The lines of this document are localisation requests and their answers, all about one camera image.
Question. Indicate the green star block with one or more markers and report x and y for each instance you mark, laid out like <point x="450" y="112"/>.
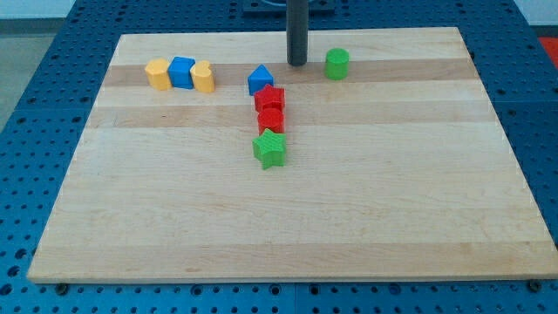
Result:
<point x="270" y="149"/>

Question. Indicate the yellow hexagon block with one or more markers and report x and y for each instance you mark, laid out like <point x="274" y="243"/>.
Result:
<point x="157" y="74"/>

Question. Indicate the green cylinder block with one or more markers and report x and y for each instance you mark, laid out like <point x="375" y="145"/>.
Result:
<point x="337" y="64"/>

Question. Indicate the red cylinder block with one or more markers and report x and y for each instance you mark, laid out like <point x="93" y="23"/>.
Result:
<point x="272" y="119"/>

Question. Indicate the red star block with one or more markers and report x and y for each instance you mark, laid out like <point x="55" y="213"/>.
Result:
<point x="269" y="97"/>

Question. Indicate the blue cube block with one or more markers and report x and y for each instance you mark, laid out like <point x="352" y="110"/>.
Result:
<point x="179" y="72"/>

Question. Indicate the blue triangle block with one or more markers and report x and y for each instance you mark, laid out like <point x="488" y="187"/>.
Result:
<point x="258" y="78"/>

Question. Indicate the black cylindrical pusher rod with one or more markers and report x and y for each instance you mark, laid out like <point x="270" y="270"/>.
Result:
<point x="297" y="24"/>

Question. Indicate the wooden board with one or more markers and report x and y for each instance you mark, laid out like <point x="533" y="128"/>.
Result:
<point x="399" y="172"/>

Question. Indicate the yellow heart block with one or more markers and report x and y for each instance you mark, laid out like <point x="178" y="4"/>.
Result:
<point x="202" y="76"/>

